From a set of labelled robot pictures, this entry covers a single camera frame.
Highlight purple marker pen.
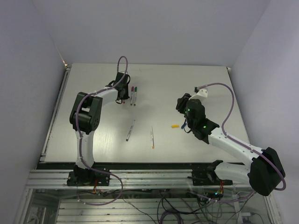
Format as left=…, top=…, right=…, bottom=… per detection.
left=130, top=92, right=134, bottom=106

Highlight green marker pen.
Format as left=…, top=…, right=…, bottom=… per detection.
left=133, top=92, right=137, bottom=106

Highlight yellow marker pen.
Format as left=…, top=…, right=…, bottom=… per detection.
left=150, top=127, right=155, bottom=149

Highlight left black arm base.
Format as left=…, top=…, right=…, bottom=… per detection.
left=66, top=165, right=110, bottom=186

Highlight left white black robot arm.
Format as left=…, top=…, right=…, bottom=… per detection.
left=69, top=72, right=130, bottom=185

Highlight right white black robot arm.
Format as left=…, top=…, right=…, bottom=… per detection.
left=176, top=93, right=285, bottom=196

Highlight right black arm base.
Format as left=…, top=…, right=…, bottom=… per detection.
left=187, top=160, right=233, bottom=186

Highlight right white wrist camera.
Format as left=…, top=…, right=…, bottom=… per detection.
left=192, top=87, right=208, bottom=101

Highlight loose cables under table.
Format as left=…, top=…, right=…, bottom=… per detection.
left=77, top=184, right=257, bottom=224

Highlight aluminium rail frame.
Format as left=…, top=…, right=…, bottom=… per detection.
left=16, top=63, right=267, bottom=224

